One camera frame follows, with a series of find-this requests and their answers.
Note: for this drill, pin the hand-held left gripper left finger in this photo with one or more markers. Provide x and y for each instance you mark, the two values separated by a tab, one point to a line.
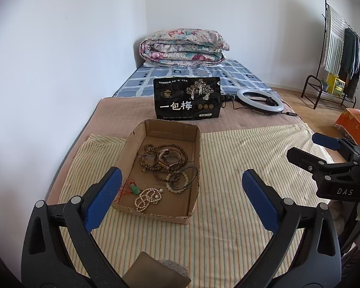
105	198

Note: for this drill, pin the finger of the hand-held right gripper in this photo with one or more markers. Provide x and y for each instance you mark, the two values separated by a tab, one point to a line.
324	140
303	159

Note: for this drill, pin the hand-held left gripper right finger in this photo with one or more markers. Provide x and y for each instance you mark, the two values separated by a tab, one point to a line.
258	198

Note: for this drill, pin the gold brown wristwatch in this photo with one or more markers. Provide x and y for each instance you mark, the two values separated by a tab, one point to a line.
174	165

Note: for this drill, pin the cardboard box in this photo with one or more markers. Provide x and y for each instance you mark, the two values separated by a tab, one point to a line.
168	132

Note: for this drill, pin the orange patterned box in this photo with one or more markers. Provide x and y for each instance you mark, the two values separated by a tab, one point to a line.
352	123

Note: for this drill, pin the yellow striped cloth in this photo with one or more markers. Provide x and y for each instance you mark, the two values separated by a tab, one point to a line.
243	144

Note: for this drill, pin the yellow box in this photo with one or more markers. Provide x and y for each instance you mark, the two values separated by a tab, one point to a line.
336	85

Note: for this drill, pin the black metal clothes rack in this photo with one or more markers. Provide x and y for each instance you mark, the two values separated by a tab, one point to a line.
313	76

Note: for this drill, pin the dark hanging clothes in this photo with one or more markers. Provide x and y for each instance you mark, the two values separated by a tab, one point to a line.
351	57

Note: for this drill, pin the brown blanket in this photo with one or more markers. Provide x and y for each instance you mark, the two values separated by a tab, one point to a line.
120	111

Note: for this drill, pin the striped towel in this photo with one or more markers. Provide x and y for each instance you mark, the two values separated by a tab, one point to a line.
333	45

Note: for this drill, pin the blue checked bed sheet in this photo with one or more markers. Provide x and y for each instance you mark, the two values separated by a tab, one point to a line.
234	75

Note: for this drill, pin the black printed bag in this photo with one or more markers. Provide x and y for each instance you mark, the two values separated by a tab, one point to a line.
174	96

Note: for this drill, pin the folded floral quilt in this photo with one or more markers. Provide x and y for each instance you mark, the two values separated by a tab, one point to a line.
183	46

